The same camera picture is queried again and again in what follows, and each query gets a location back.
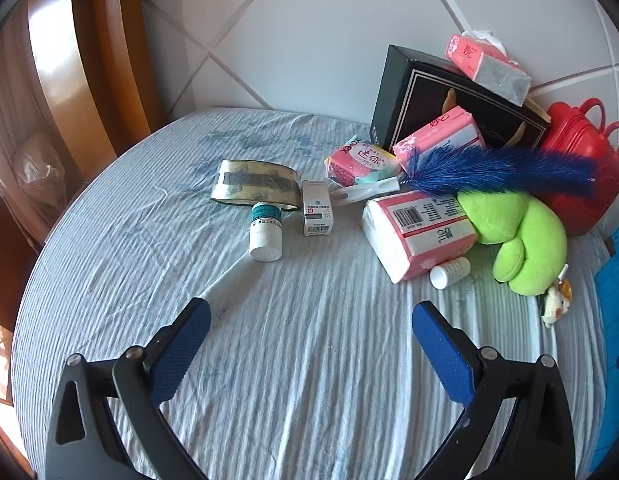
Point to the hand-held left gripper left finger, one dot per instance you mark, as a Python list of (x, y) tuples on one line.
[(182, 355)]

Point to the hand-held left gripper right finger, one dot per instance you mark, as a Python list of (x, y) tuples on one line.
[(444, 355)]

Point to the pink tissue pack with barcode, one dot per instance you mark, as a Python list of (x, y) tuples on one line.
[(414, 240)]

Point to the green plush toy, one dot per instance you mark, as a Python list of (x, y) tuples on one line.
[(534, 240)]

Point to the blue plastic crate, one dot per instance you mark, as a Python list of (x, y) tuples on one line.
[(614, 300)]

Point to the clear packing tape roll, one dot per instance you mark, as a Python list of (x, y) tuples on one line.
[(254, 182)]

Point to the small plain white bottle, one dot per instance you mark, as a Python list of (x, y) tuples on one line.
[(447, 274)]

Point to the white bottle with teal label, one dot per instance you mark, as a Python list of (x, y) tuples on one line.
[(265, 235)]

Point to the small white medicine box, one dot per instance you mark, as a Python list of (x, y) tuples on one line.
[(317, 210)]

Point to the pink sanitary pad packet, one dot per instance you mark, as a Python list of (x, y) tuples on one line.
[(362, 162)]

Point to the clear plastic bag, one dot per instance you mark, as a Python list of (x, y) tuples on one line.
[(37, 165)]

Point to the black cardboard box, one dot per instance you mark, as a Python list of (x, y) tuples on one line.
[(394, 105)]

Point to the opened pink tissue pack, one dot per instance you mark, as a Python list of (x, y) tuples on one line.
[(489, 70)]

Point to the wooden frame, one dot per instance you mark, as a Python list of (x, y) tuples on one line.
[(104, 35)]

